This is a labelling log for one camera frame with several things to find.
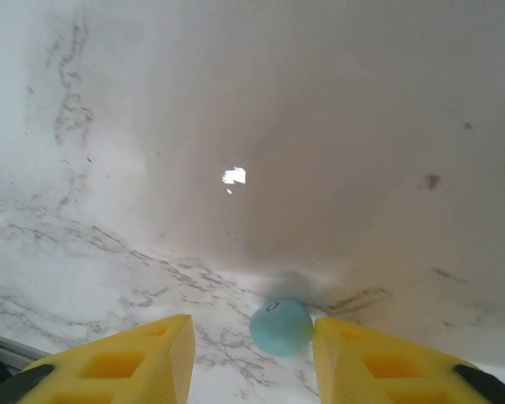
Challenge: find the blue earbud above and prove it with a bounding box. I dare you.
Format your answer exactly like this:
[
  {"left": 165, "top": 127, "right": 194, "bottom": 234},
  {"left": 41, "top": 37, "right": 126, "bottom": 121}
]
[{"left": 248, "top": 297, "right": 315, "bottom": 358}]

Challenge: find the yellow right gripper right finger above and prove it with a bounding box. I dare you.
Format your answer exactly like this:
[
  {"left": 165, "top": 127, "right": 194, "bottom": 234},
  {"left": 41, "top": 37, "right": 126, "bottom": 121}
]
[{"left": 313, "top": 316, "right": 505, "bottom": 404}]

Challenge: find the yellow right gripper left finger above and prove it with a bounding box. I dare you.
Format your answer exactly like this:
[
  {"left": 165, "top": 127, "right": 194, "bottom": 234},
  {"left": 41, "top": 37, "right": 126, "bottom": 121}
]
[{"left": 0, "top": 313, "right": 195, "bottom": 404}]

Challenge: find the wide aluminium mounting rail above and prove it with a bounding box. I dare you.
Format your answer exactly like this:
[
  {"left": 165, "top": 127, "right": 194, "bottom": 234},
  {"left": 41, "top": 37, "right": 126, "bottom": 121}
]
[{"left": 0, "top": 329, "right": 54, "bottom": 374}]

